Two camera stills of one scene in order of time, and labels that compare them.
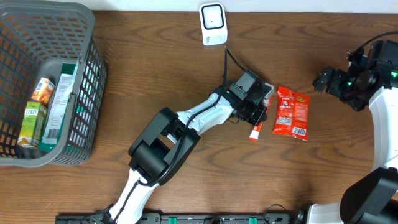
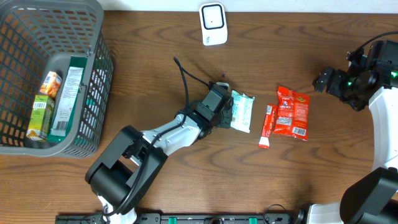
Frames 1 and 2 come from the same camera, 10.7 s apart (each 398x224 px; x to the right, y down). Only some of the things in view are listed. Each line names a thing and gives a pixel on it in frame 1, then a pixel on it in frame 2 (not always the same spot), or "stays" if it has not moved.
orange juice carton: x=43 y=91 -> x=51 y=84
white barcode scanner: x=214 y=28 stays
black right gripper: x=337 y=76 stays
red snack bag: x=292 y=113 stays
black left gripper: x=260 y=112 -> x=227 y=114
